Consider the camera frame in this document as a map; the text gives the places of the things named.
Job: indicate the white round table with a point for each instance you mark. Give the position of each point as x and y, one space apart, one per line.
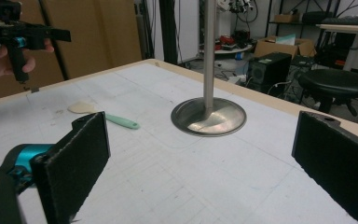
233 49

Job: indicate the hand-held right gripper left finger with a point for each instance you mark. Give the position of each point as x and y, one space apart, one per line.
74 161

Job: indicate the black vertical post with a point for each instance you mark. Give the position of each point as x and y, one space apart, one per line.
168 31

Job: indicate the large cardboard panel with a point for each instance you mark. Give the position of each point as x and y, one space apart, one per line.
105 34

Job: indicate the small cardboard box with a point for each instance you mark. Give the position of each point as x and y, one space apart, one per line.
287 18

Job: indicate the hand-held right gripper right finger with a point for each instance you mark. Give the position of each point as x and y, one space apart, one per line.
332 155

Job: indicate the black tripod leg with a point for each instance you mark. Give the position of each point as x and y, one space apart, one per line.
60 59

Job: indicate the black keyboard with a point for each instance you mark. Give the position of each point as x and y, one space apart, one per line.
348 21

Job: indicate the small grey clip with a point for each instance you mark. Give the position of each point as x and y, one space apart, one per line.
34 89

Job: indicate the open cardboard box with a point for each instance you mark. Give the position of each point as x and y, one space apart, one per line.
279 47

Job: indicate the metal stand with round base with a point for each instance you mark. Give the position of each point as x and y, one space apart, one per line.
209 116

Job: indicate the white side table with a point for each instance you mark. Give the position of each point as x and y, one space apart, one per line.
354 29

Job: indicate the black round stool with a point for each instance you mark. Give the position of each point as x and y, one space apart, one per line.
335 82

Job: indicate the black speaker box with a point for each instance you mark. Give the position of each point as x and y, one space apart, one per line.
268 71

